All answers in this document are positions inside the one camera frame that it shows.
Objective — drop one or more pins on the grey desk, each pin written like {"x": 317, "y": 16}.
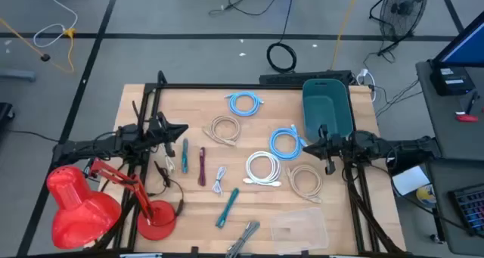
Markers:
{"x": 472, "y": 144}
{"x": 440, "y": 197}

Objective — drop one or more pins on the red desk lamp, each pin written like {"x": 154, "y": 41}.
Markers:
{"x": 83, "y": 212}

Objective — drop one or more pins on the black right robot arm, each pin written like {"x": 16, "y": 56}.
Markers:
{"x": 397, "y": 146}

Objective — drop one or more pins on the red desk object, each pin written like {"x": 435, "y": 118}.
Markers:
{"x": 467, "y": 118}

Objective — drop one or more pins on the clear plastic container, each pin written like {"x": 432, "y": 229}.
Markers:
{"x": 298, "y": 231}

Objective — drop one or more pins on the grey furniture foot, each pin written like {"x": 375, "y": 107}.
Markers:
{"x": 17, "y": 75}

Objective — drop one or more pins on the computer monitor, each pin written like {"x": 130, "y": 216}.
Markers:
{"x": 467, "y": 46}

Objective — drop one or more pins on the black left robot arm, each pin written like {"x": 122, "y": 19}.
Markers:
{"x": 94, "y": 146}

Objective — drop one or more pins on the black floor fan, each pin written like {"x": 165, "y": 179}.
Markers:
{"x": 402, "y": 8}

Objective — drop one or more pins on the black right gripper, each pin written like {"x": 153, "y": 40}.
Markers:
{"x": 338, "y": 148}

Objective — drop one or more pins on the black round floor plug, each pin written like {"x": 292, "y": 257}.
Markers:
{"x": 45, "y": 57}

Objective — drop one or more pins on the black perforated power strip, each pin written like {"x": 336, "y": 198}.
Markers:
{"x": 302, "y": 77}

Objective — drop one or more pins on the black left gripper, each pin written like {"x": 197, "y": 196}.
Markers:
{"x": 159, "y": 131}

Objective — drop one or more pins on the teal plastic bin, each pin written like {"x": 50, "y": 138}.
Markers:
{"x": 325, "y": 106}

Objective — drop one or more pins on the black metal table frame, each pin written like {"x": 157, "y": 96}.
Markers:
{"x": 155, "y": 86}

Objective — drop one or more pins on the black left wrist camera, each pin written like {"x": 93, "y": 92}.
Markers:
{"x": 170, "y": 150}

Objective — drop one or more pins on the white paper sheet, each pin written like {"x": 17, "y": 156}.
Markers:
{"x": 410, "y": 180}

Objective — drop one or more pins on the dark pen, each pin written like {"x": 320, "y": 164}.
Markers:
{"x": 472, "y": 103}

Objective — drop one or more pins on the black furniture base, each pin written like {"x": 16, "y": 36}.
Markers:
{"x": 4, "y": 112}

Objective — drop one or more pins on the yellow and blue disc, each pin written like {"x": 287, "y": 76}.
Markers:
{"x": 426, "y": 195}

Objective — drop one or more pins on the black mini computer box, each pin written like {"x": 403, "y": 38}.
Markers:
{"x": 452, "y": 84}

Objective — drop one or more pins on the black keyboard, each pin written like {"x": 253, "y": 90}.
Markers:
{"x": 470, "y": 209}

